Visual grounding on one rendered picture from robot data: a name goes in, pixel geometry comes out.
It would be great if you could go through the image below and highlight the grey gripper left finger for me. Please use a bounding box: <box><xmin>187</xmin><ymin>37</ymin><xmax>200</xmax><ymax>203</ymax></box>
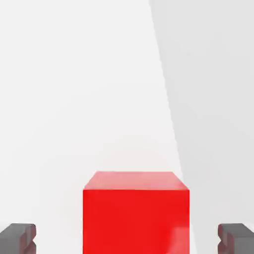
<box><xmin>0</xmin><ymin>223</ymin><xmax>37</xmax><ymax>254</ymax></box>

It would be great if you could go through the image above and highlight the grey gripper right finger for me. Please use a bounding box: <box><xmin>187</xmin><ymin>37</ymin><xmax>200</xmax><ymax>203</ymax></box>
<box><xmin>217</xmin><ymin>223</ymin><xmax>254</xmax><ymax>254</ymax></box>

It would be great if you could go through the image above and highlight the small red cube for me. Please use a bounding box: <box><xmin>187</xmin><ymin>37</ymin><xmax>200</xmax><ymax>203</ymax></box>
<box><xmin>82</xmin><ymin>171</ymin><xmax>190</xmax><ymax>254</ymax></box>

